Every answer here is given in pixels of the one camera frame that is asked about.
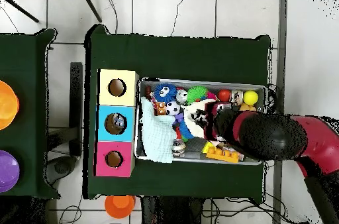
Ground long orange toy block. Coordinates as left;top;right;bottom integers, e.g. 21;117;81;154
206;146;240;164

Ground silver wire mesh bin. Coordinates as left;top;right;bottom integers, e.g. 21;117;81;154
134;76;268;166

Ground orange plastic cup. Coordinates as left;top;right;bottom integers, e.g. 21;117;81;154
104;195;136;219

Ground red rubber ball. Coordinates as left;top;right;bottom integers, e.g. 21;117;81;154
217;89;232;103

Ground crushed clear plastic bottle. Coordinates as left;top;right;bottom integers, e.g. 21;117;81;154
112;113;126;130

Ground mint muslin cloth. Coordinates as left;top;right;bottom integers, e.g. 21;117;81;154
140;96;177;164

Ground green spiky rubber ball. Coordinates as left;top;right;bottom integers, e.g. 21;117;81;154
186;85;209;103

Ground grey round stand base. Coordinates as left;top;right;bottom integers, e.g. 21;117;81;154
45;155;78;186

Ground purple plastic bowl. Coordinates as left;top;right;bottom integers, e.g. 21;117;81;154
0;149;21;194

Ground wooden box with three holes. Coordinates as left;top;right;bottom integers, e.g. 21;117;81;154
93;68;140;178

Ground black floor post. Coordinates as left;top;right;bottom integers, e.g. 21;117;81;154
69;62;83;157

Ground dark green tablecloth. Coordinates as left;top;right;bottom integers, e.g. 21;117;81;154
83;23;272;203
0;28;60;199

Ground large yellow ball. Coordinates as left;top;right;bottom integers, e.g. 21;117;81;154
243;90;260;106

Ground blue spiky ball with eyes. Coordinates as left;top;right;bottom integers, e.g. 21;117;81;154
154;83;177;103

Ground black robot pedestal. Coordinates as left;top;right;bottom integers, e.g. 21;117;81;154
140;196;205;224

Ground orange plastic bowl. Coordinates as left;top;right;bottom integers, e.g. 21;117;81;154
0;80;20;131

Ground cream muslin cloth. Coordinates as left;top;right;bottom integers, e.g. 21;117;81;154
182;98;217;140

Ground grey floor cable cover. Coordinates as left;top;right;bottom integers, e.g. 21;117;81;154
272;0;289;224

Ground black and white soccer ball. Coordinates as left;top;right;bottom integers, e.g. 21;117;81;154
166;101;181;117

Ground black stand legs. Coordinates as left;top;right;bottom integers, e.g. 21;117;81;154
0;0;103;23

